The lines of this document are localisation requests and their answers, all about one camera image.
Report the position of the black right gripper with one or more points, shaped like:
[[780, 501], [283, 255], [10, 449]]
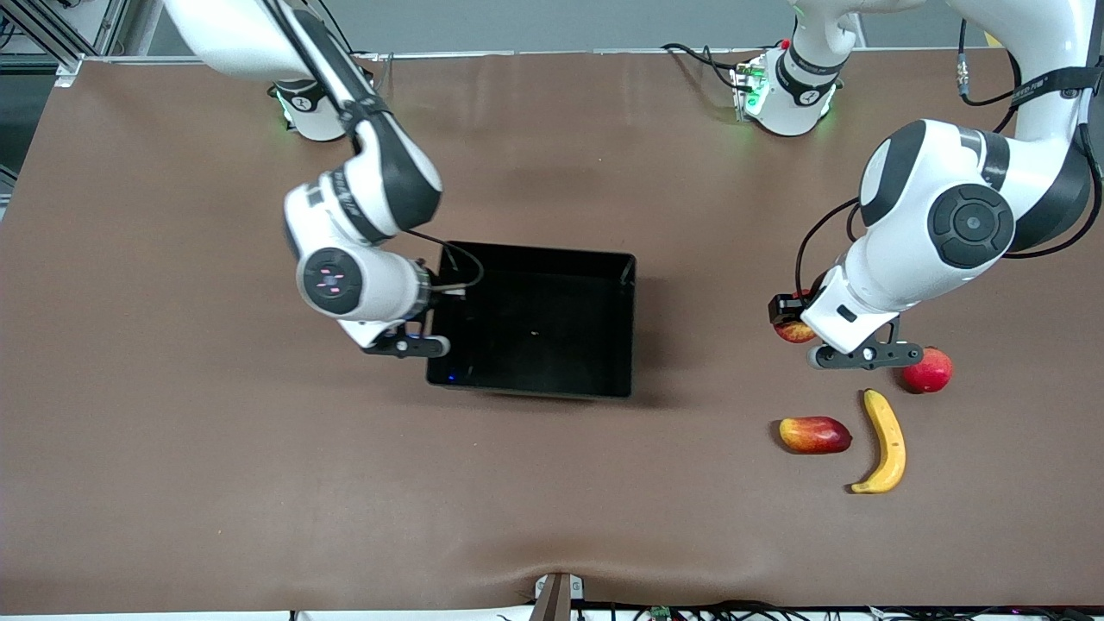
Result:
[[448, 300]]

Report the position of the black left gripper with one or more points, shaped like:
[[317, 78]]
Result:
[[787, 308]]

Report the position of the red yellow apple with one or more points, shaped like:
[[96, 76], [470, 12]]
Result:
[[793, 333]]

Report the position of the black plastic box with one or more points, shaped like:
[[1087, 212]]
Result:
[[552, 345]]

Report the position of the yellow banana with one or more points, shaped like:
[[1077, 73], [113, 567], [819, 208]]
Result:
[[888, 440]]

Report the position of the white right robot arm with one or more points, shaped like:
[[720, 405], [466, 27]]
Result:
[[379, 172]]

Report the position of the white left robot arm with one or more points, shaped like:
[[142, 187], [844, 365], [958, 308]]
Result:
[[931, 172]]

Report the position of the red yellow mango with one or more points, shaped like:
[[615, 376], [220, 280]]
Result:
[[815, 435]]

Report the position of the brown table mat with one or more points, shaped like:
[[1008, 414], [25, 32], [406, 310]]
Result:
[[517, 483]]

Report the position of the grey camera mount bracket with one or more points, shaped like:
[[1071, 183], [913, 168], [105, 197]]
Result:
[[556, 599]]

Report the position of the aluminium frame struts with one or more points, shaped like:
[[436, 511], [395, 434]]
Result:
[[43, 30]]

